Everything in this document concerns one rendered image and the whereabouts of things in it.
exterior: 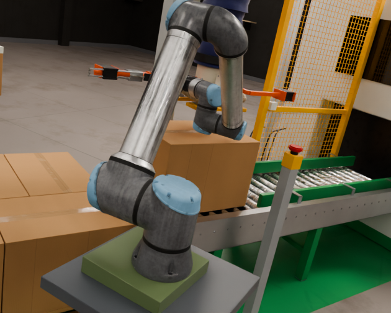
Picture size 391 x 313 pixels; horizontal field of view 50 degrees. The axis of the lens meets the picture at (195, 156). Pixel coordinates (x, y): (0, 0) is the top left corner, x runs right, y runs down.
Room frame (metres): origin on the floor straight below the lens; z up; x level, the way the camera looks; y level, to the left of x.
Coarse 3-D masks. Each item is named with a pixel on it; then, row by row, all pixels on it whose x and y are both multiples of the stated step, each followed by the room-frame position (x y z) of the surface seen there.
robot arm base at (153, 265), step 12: (144, 240) 1.10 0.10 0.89; (144, 252) 1.09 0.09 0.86; (156, 252) 1.07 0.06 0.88; (168, 252) 1.07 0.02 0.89; (180, 252) 1.08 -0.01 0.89; (132, 264) 1.10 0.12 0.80; (144, 264) 1.07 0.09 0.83; (156, 264) 1.06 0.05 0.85; (168, 264) 1.06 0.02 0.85; (180, 264) 1.08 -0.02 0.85; (192, 264) 1.14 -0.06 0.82; (144, 276) 1.06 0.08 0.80; (156, 276) 1.05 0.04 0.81; (168, 276) 1.05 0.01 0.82; (180, 276) 1.07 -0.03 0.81
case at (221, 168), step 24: (192, 120) 2.47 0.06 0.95; (168, 144) 1.93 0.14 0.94; (192, 144) 1.99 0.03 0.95; (216, 144) 2.09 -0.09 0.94; (240, 144) 2.19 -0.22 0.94; (168, 168) 1.92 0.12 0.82; (192, 168) 2.01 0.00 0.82; (216, 168) 2.11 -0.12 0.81; (240, 168) 2.22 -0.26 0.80; (216, 192) 2.13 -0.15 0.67; (240, 192) 2.25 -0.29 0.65
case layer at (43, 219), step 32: (0, 160) 2.26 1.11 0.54; (32, 160) 2.35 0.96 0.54; (64, 160) 2.45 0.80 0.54; (0, 192) 1.88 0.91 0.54; (32, 192) 1.94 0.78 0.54; (64, 192) 2.02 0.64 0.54; (0, 224) 1.59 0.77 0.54; (32, 224) 1.64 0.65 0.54; (64, 224) 1.69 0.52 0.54; (96, 224) 1.75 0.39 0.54; (128, 224) 1.81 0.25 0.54; (0, 256) 1.45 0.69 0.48; (32, 256) 1.53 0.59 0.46; (64, 256) 1.62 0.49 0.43; (0, 288) 1.46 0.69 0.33; (32, 288) 1.54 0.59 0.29
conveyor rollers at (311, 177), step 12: (324, 168) 3.39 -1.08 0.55; (336, 168) 3.50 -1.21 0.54; (348, 168) 3.53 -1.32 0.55; (252, 180) 2.77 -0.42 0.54; (264, 180) 2.81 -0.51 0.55; (276, 180) 2.85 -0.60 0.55; (300, 180) 2.99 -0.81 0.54; (312, 180) 3.03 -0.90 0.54; (324, 180) 3.07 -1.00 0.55; (336, 180) 3.17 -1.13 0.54; (348, 180) 3.20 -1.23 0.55; (360, 180) 3.31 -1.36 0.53; (252, 192) 2.53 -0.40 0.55; (264, 192) 2.65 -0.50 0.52; (252, 204) 2.36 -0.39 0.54
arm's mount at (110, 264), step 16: (112, 240) 1.21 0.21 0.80; (128, 240) 1.23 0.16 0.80; (96, 256) 1.10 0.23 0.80; (112, 256) 1.12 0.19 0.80; (128, 256) 1.14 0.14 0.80; (192, 256) 1.22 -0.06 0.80; (96, 272) 1.06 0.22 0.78; (112, 272) 1.05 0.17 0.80; (128, 272) 1.06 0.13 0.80; (192, 272) 1.13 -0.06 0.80; (112, 288) 1.03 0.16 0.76; (128, 288) 1.01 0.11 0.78; (144, 288) 1.01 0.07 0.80; (160, 288) 1.02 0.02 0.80; (176, 288) 1.04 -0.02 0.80; (144, 304) 0.98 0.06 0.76; (160, 304) 0.97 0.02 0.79
